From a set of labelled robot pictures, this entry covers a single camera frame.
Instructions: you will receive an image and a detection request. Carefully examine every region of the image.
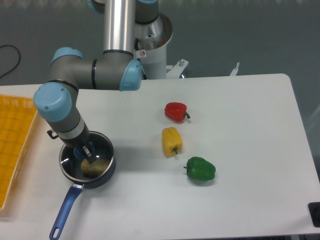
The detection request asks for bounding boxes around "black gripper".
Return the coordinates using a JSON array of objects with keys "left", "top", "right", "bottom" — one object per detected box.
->
[{"left": 47, "top": 127, "right": 97, "bottom": 164}]

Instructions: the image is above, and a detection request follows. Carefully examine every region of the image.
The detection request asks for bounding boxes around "glass pot lid blue knob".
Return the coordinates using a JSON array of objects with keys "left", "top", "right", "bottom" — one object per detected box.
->
[{"left": 59, "top": 131, "right": 116, "bottom": 188}]

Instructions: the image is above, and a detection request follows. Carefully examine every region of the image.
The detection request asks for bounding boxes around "dark pot blue handle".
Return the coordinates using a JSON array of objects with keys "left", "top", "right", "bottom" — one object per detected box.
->
[{"left": 49, "top": 131, "right": 116, "bottom": 240}]

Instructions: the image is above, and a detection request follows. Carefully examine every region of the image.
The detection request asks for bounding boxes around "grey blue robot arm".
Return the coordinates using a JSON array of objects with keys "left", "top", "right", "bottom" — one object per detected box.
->
[{"left": 33, "top": 0, "right": 159, "bottom": 163}]

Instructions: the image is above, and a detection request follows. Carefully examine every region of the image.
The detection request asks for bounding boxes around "beige bread block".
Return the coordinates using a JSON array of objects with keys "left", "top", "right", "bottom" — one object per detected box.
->
[{"left": 80, "top": 159, "right": 110, "bottom": 178}]

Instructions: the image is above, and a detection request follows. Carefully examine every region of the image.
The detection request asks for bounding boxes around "yellow plastic basket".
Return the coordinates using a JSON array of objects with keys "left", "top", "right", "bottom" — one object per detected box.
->
[{"left": 0, "top": 94, "right": 38, "bottom": 210}]

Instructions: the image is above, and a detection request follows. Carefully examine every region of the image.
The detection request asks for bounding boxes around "yellow bell pepper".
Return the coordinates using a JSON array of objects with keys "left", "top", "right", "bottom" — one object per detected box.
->
[{"left": 161, "top": 127, "right": 183, "bottom": 158}]

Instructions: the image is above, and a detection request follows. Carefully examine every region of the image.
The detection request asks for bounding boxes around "red bell pepper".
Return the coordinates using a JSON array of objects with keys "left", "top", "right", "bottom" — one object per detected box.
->
[{"left": 164, "top": 102, "right": 191, "bottom": 122}]

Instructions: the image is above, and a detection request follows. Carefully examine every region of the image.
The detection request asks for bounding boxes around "green bell pepper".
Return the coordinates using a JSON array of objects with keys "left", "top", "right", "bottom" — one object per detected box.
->
[{"left": 183, "top": 156, "right": 216, "bottom": 181}]

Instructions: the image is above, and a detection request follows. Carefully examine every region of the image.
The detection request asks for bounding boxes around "black device at table edge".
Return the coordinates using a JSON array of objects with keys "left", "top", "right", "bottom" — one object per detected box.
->
[{"left": 308, "top": 202, "right": 320, "bottom": 228}]

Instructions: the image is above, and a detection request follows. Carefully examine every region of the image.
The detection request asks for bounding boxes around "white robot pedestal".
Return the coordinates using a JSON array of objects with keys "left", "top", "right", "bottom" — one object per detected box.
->
[{"left": 134, "top": 12, "right": 173, "bottom": 80}]

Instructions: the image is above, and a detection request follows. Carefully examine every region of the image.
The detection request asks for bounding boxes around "black cable on floor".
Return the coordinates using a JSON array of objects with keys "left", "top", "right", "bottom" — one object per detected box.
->
[{"left": 0, "top": 44, "right": 21, "bottom": 79}]

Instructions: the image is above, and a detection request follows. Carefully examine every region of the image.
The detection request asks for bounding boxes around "white metal base frame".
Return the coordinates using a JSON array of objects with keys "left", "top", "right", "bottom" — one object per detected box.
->
[{"left": 164, "top": 58, "right": 241, "bottom": 80}]

